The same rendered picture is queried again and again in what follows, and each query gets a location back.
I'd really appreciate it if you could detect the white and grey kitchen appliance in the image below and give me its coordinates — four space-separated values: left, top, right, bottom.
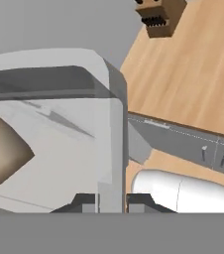
0 48 130 214

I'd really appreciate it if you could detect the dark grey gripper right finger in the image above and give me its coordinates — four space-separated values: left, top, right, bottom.
126 192 177 214

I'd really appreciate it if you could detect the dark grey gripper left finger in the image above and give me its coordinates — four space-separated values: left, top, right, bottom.
50 192 98 214

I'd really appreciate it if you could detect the brown wooden knife block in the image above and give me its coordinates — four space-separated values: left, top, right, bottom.
134 0 188 40

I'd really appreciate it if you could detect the white rounded cylinder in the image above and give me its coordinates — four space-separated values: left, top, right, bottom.
131 169 224 214

